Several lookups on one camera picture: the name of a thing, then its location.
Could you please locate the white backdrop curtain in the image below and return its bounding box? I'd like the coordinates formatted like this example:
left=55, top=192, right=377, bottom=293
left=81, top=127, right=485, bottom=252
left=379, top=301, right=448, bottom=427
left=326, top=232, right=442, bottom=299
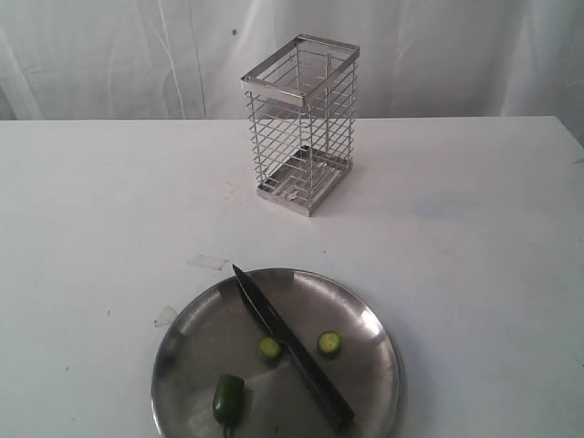
left=1, top=1, right=583, bottom=139

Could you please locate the round steel plate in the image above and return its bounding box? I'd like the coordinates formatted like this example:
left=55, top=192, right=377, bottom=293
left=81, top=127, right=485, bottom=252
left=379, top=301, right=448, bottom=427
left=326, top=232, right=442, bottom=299
left=151, top=267, right=401, bottom=437

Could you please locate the black handled knife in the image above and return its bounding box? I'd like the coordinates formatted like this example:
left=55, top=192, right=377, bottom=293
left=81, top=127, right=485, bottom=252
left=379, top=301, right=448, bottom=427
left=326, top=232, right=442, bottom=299
left=232, top=265, right=355, bottom=431

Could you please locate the clear tape piece lower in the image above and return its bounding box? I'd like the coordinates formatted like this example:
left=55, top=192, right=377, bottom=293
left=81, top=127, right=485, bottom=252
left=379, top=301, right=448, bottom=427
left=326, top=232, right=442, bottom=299
left=153, top=306, right=178, bottom=329

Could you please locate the cucumber slice right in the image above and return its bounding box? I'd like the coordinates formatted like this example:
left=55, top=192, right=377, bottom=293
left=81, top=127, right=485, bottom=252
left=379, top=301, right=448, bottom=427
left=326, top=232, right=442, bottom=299
left=317, top=330, right=342, bottom=359

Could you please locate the wire mesh utensil holder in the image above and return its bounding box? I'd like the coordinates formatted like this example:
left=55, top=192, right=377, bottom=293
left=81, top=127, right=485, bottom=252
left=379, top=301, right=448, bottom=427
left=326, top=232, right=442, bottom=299
left=241, top=34, right=360, bottom=216

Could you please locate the green chili pepper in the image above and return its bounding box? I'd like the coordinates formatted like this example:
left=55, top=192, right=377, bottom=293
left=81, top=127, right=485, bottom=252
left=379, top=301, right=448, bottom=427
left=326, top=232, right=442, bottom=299
left=212, top=374, right=245, bottom=437

